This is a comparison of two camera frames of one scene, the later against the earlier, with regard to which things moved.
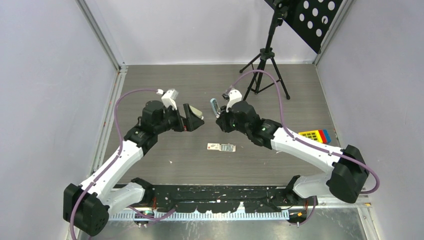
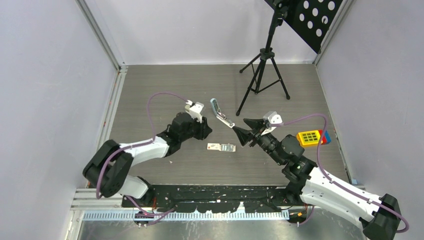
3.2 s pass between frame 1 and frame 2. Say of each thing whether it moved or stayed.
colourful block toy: stayed
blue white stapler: stayed
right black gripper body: moved
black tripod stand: stayed
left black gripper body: moved
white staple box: stayed
